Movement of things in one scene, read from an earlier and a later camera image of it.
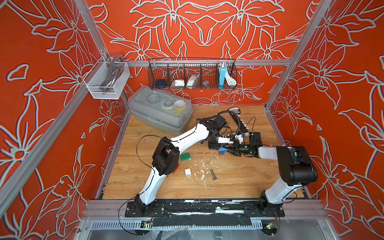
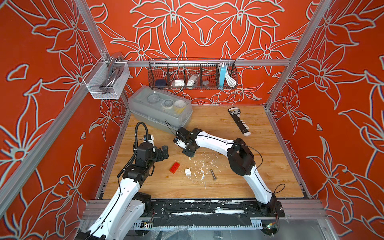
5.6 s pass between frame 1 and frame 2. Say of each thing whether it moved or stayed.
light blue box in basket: stayed
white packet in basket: stayed
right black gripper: moved
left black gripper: moved
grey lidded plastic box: stayed
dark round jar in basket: stayed
